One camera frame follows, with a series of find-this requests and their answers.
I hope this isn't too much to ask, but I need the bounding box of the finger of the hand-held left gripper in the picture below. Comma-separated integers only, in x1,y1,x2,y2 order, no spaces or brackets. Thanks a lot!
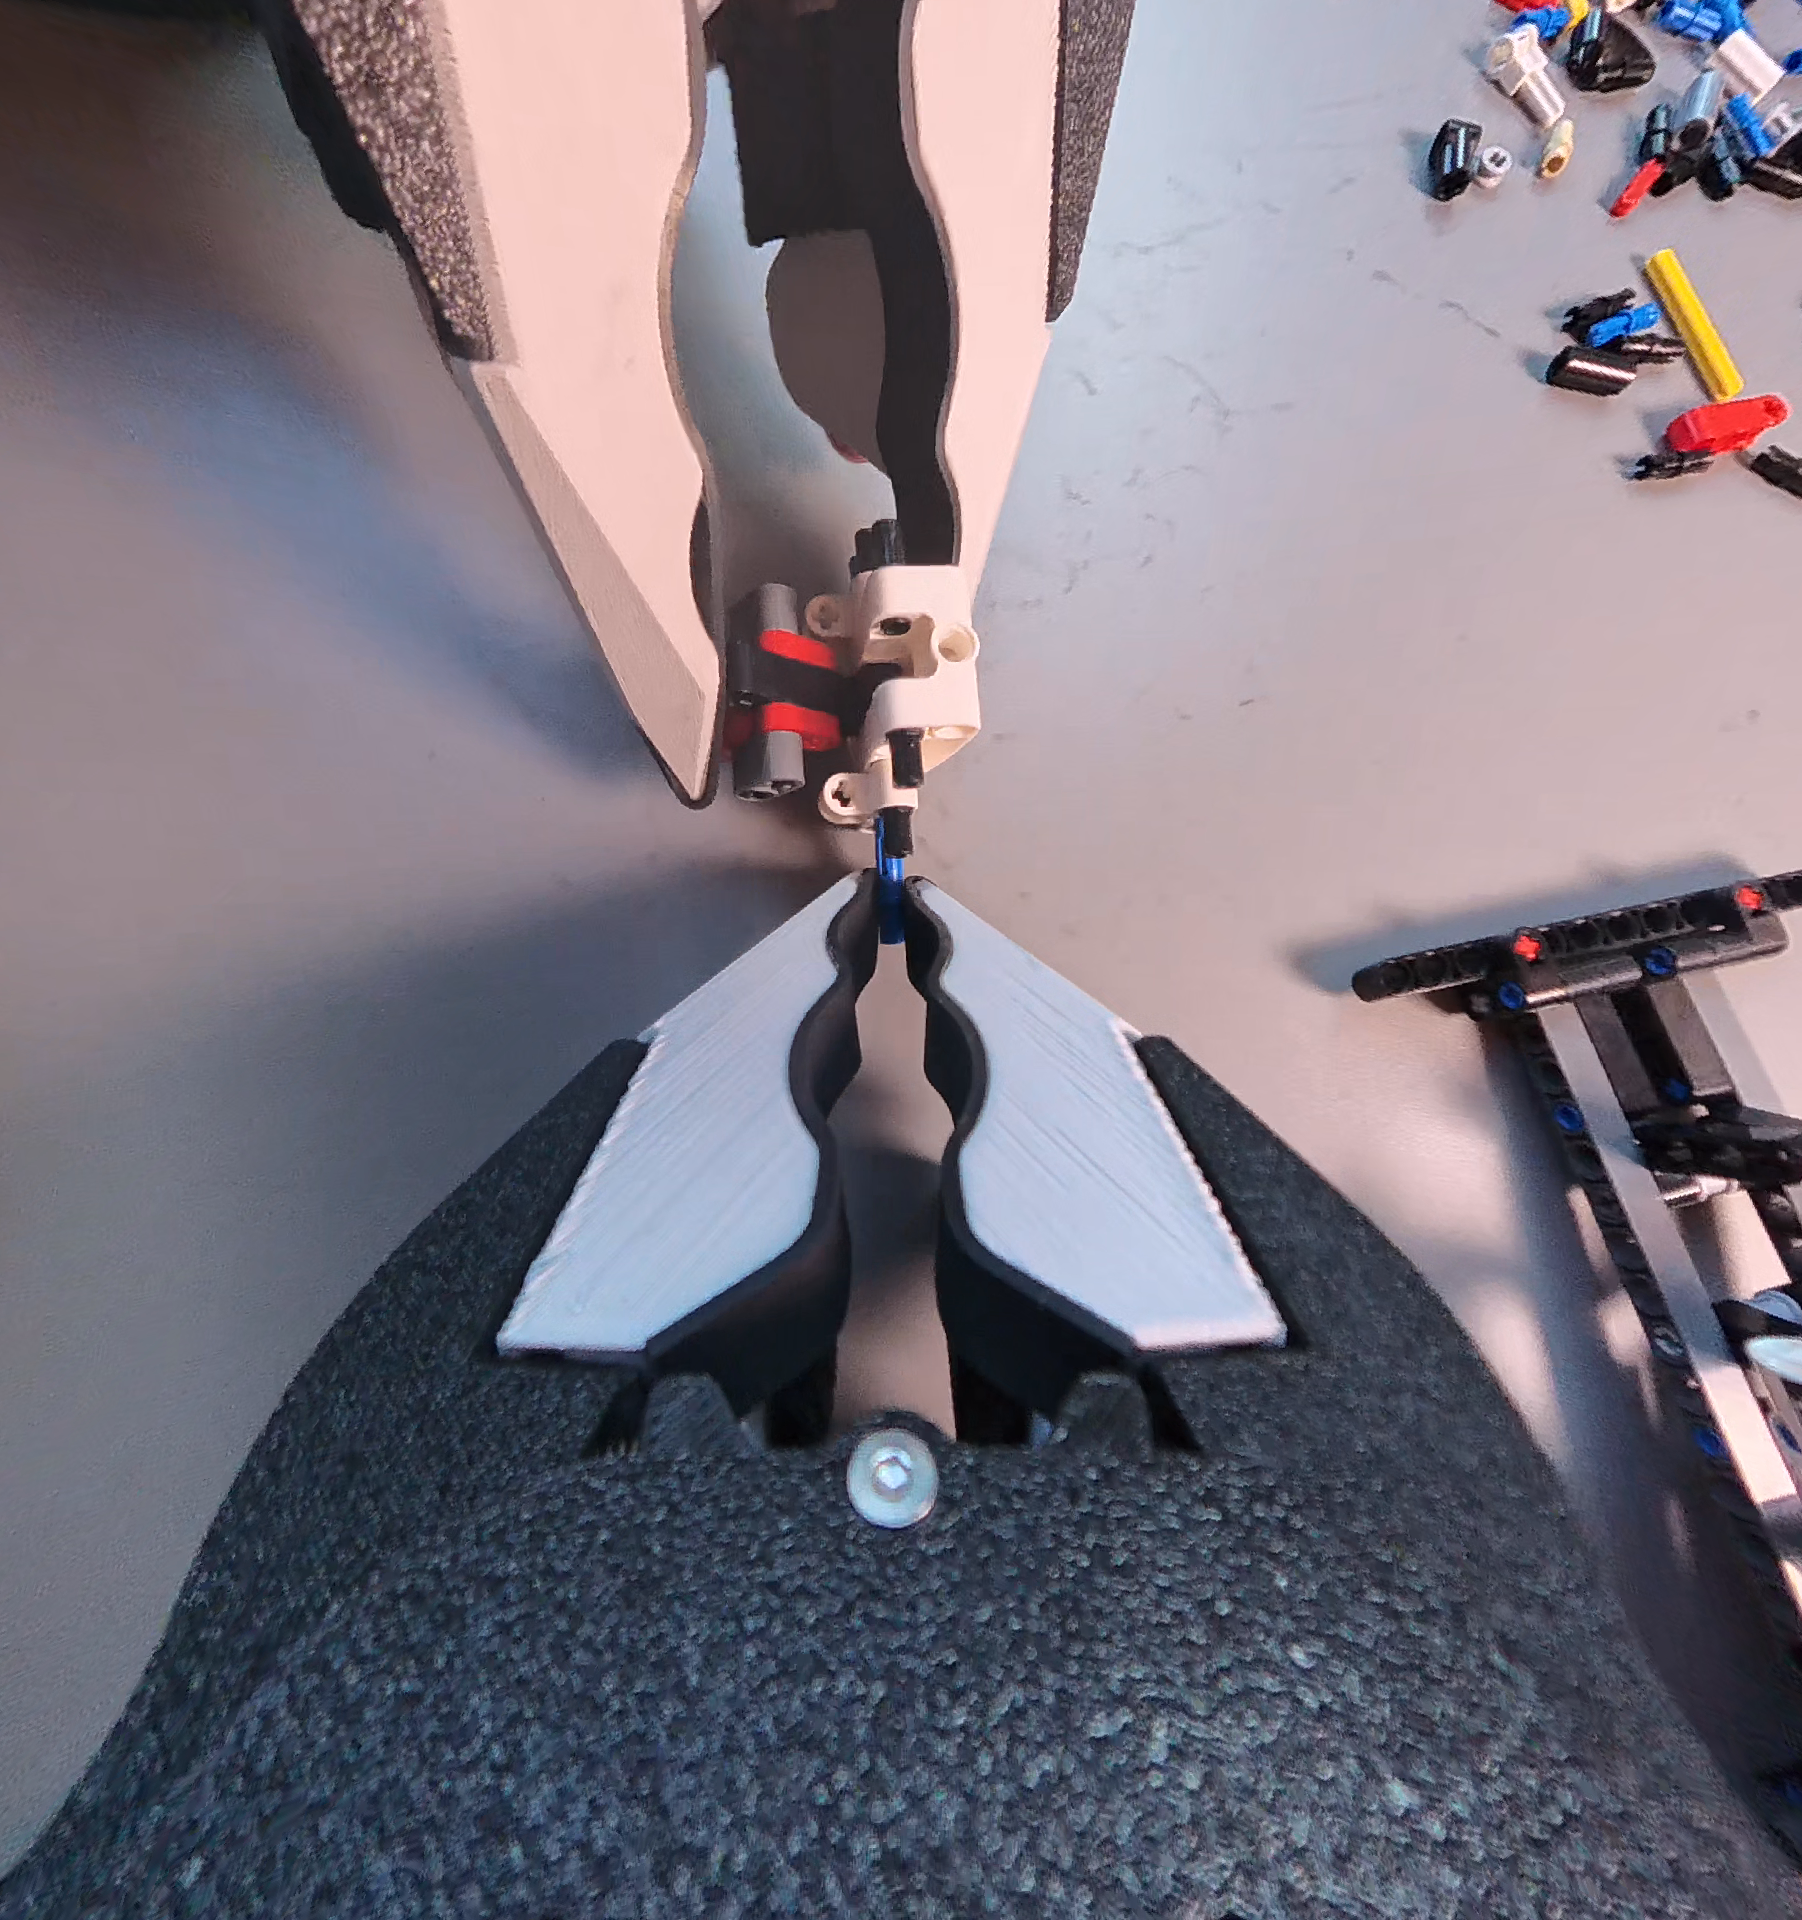
422,0,737,805
737,0,1060,577

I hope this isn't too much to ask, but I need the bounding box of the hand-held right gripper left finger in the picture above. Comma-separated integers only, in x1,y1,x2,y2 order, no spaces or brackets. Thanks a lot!
496,871,852,1366

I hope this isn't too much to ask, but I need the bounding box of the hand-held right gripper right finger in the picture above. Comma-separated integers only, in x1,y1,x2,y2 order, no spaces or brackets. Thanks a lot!
908,879,1287,1352

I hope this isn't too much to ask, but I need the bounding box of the blue toy brick pin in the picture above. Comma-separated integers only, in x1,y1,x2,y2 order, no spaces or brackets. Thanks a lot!
867,804,920,948

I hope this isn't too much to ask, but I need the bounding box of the small white toy brick assembly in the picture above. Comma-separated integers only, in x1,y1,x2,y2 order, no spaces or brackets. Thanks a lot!
727,510,987,827

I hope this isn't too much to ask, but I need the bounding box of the black toy vehicle chassis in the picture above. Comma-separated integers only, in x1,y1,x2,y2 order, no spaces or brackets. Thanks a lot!
1351,865,1802,1802

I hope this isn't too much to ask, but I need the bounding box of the grey desk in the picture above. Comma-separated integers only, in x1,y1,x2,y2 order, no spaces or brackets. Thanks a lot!
0,0,1802,1920

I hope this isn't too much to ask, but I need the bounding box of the pile of small toy brick parts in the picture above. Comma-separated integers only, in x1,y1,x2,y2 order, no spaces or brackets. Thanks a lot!
1428,0,1802,496

